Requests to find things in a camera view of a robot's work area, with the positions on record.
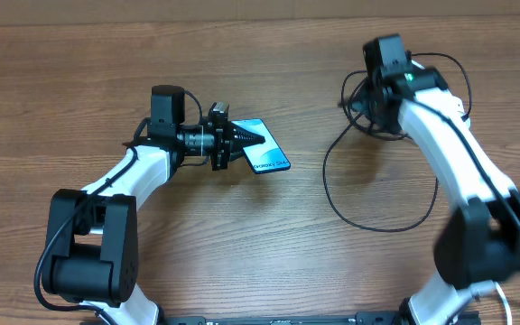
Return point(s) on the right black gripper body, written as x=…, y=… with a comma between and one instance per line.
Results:
x=364, y=104

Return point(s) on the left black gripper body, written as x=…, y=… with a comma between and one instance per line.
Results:
x=221, y=141

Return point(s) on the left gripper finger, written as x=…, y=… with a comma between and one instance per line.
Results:
x=241, y=138
x=236, y=155

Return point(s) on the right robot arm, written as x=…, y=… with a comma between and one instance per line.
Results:
x=480, y=246

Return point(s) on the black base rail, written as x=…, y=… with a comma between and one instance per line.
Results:
x=360, y=318

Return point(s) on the white power strip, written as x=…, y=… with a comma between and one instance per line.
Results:
x=463, y=114

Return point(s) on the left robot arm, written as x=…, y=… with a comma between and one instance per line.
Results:
x=90, y=261

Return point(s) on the blue screen smartphone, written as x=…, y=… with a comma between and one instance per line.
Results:
x=266, y=157

